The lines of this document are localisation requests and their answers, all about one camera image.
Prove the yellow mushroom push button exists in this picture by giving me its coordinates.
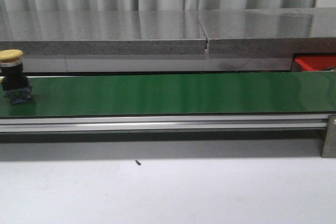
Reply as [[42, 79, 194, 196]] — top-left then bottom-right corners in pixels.
[[1, 49, 33, 104]]

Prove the green conveyor belt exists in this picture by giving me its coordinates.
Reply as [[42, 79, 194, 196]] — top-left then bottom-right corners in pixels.
[[1, 71, 335, 118]]

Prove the red plastic tray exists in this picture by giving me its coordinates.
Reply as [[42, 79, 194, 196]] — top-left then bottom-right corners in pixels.
[[295, 56, 335, 71]]

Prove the grey stone slab right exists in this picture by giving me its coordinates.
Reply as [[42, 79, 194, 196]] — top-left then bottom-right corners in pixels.
[[198, 7, 335, 57]]

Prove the grey stone slab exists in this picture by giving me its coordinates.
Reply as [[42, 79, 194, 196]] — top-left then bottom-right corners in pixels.
[[1, 10, 206, 55], [198, 7, 335, 57]]

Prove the grey stone slab left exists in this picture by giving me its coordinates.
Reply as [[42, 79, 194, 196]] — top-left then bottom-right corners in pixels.
[[1, 10, 206, 55]]

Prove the aluminium conveyor frame rail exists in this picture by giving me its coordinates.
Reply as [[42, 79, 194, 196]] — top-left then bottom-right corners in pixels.
[[1, 114, 330, 133]]

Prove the steel conveyor support bracket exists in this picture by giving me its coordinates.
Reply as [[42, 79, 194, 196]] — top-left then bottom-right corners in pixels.
[[321, 114, 336, 158]]

